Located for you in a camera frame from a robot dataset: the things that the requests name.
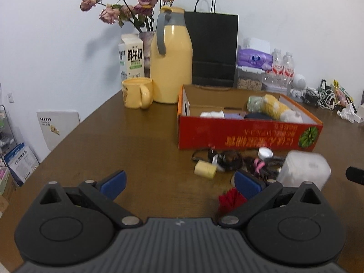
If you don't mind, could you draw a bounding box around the black charger cable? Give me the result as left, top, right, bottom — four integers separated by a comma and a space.
304, 87, 322, 107

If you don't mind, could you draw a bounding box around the crumpled white tissue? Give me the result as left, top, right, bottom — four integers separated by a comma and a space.
337, 102, 356, 120

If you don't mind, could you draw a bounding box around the yellow white plush toy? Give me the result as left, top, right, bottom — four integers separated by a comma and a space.
262, 94, 303, 123

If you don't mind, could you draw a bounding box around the orange cardboard box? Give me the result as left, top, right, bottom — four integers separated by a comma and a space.
178, 84, 324, 152

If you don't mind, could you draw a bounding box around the iridescent plastic bag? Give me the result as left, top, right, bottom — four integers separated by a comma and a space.
246, 95, 266, 113

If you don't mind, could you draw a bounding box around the black usb cable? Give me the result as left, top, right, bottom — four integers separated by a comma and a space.
192, 148, 243, 173

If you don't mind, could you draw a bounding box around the white robot toy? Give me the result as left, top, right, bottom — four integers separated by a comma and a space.
290, 74, 308, 102

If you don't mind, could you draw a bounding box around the yellow thermos jug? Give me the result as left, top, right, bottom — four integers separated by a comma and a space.
150, 6, 193, 104

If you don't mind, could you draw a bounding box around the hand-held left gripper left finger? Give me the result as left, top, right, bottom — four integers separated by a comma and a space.
38, 170, 143, 229

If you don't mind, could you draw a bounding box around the yellow mug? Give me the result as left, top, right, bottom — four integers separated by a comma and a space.
122, 77, 153, 110

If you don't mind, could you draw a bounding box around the clear water bottle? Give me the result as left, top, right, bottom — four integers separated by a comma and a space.
282, 51, 295, 86
271, 48, 284, 77

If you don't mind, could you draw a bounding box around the white milk carton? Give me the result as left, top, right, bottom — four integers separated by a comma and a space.
119, 33, 144, 81

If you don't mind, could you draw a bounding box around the clear plastic box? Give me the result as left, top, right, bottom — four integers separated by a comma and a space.
276, 151, 332, 191

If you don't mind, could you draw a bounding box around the black paper bag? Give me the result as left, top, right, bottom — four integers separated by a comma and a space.
184, 0, 239, 88

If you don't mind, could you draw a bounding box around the metal storage rack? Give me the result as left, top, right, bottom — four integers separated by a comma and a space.
0, 105, 17, 150

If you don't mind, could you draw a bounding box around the red rose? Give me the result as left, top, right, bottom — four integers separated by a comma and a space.
217, 188, 248, 212

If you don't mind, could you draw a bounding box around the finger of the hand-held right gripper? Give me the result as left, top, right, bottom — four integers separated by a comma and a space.
346, 167, 364, 185

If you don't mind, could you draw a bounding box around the clear snack container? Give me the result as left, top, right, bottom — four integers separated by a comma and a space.
235, 65, 263, 90

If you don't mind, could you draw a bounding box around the yellow green snack packet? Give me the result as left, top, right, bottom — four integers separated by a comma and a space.
333, 80, 355, 111

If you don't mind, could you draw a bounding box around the white cloth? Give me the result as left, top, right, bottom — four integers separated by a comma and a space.
200, 110, 225, 119

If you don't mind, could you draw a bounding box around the brown cardboard carton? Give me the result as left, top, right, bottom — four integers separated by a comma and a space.
0, 173, 18, 214

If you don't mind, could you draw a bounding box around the navy glasses case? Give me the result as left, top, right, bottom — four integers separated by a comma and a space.
244, 112, 273, 120

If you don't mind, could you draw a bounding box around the small yellow block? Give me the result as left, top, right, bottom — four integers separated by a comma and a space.
194, 161, 217, 180

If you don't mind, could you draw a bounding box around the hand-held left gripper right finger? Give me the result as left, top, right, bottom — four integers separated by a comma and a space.
217, 170, 325, 229

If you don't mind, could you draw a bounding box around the mottled vase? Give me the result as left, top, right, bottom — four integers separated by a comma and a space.
138, 31, 155, 77

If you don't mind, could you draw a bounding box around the purple tissue pack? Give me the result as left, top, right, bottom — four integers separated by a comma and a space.
237, 38, 273, 71

